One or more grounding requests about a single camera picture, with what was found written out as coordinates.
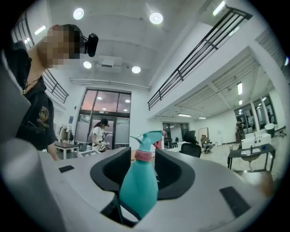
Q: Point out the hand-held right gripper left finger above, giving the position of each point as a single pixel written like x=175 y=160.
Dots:
x=106 y=172

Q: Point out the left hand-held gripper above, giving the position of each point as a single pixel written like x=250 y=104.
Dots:
x=89 y=154

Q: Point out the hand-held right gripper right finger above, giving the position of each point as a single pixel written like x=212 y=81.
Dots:
x=176 y=176

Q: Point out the teal spray bottle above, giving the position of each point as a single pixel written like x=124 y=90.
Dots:
x=139 y=190

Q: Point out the person's left forearm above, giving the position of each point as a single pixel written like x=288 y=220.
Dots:
x=53 y=151

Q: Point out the person's right hand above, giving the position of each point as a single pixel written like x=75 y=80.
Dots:
x=267 y=184

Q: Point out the black top white table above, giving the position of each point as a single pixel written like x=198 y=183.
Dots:
x=65 y=146

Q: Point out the black mesh office chair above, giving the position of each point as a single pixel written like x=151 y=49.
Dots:
x=191 y=148

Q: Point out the clothes rack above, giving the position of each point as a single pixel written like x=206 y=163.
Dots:
x=64 y=133

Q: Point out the black framed window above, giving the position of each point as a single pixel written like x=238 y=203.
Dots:
x=174 y=133

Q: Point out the leaning white board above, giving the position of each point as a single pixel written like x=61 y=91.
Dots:
x=204 y=131

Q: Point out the tall glass entrance door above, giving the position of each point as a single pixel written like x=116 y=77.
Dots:
x=106 y=102

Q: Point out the white water dispenser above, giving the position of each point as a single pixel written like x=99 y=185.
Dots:
x=219 y=137

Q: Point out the black sink table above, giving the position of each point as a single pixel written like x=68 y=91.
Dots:
x=234 y=154

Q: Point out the person's black shirt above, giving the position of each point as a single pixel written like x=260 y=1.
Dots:
x=36 y=117

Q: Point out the white ceiling pipe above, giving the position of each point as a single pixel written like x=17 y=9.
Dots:
x=108 y=82

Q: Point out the short black balcony railing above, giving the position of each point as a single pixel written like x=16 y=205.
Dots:
x=56 y=87

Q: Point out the white sink basin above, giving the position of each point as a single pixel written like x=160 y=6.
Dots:
x=249 y=156

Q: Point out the round ceiling light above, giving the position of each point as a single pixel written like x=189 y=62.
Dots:
x=156 y=18
x=87 y=64
x=136 y=69
x=78 y=13

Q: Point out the white box appliance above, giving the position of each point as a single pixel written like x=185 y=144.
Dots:
x=260 y=138

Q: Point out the ceiling air conditioner unit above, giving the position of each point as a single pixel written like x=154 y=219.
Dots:
x=108 y=63

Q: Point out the black framed glass doors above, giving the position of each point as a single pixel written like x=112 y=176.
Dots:
x=256 y=115

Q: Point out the black tub white rim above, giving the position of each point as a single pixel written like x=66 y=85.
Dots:
x=270 y=130

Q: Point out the person's head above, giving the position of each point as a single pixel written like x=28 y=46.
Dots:
x=59 y=45

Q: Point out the long black balcony railing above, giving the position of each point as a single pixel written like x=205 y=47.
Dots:
x=199 y=59

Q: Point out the ceiling strip light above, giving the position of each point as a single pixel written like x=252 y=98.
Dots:
x=218 y=8

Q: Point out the blue wall sign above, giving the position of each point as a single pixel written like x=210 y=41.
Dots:
x=71 y=119

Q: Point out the black head-worn camera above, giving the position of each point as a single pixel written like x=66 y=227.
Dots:
x=91 y=44

